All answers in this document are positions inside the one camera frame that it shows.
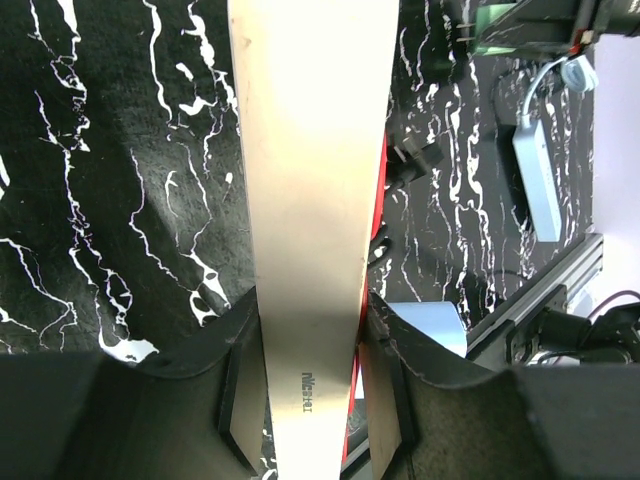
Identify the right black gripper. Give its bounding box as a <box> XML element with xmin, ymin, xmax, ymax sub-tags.
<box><xmin>482</xmin><ymin>1</ymin><xmax>639</xmax><ymax>55</ymax></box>

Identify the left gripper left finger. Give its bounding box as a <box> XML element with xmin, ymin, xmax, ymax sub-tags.
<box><xmin>1</xmin><ymin>291</ymin><xmax>265</xmax><ymax>479</ymax></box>

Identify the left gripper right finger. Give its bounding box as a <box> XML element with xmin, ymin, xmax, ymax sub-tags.
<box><xmin>359</xmin><ymin>295</ymin><xmax>639</xmax><ymax>479</ymax></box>

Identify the blue usb charger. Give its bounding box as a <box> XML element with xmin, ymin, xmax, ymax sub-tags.
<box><xmin>389</xmin><ymin>301</ymin><xmax>468</xmax><ymax>358</ymax></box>

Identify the beige red power strip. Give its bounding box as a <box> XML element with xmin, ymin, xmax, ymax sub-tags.
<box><xmin>227</xmin><ymin>1</ymin><xmax>399</xmax><ymax>479</ymax></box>

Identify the green usb charger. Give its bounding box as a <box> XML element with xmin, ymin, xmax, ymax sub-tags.
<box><xmin>456</xmin><ymin>2</ymin><xmax>517</xmax><ymax>56</ymax></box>

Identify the light blue power strip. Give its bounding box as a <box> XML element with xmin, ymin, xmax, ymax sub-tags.
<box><xmin>512</xmin><ymin>120</ymin><xmax>562</xmax><ymax>243</ymax></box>

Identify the light blue coiled cable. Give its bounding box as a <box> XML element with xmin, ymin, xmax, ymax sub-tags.
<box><xmin>517</xmin><ymin>52</ymin><xmax>599</xmax><ymax>131</ymax></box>

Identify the black power strip cable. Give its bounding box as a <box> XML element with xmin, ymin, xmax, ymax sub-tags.
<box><xmin>367</xmin><ymin>127</ymin><xmax>446</xmax><ymax>271</ymax></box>

